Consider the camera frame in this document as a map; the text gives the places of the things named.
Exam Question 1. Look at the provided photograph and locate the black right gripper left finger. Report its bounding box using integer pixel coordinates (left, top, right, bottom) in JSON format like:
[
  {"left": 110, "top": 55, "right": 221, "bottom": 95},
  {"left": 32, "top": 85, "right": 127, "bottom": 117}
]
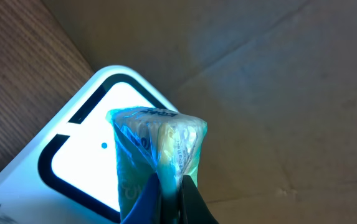
[{"left": 121, "top": 174, "right": 160, "bottom": 224}]

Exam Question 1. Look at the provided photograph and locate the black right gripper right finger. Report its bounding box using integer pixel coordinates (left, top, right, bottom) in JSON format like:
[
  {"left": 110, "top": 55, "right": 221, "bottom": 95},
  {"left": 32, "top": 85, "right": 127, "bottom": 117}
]
[{"left": 179, "top": 175, "right": 218, "bottom": 224}]

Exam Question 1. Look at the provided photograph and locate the Kleenex tissue pack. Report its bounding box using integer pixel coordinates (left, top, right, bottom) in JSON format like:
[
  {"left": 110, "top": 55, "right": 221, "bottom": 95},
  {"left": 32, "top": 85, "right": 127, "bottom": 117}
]
[{"left": 106, "top": 107, "right": 207, "bottom": 223}]

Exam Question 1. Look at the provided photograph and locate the white barcode scanner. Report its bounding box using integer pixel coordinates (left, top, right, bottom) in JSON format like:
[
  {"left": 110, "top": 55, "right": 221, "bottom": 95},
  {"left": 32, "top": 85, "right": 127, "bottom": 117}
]
[{"left": 0, "top": 65, "right": 173, "bottom": 223}]

